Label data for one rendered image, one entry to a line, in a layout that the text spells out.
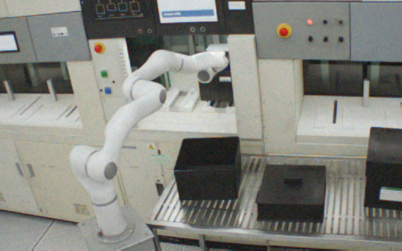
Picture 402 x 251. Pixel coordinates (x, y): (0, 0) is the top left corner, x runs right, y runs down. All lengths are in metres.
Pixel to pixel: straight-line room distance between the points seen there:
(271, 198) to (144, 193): 1.10
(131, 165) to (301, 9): 1.36
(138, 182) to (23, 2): 1.24
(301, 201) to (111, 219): 0.81
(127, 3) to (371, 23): 1.16
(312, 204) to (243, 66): 0.72
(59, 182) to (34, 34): 1.05
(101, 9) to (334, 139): 1.34
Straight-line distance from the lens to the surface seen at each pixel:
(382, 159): 2.03
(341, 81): 2.79
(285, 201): 2.04
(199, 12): 2.27
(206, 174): 2.15
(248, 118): 2.38
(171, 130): 2.61
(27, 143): 3.19
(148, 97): 2.00
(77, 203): 3.28
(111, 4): 2.42
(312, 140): 2.46
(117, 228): 2.12
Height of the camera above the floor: 2.16
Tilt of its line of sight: 28 degrees down
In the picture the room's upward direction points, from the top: 8 degrees counter-clockwise
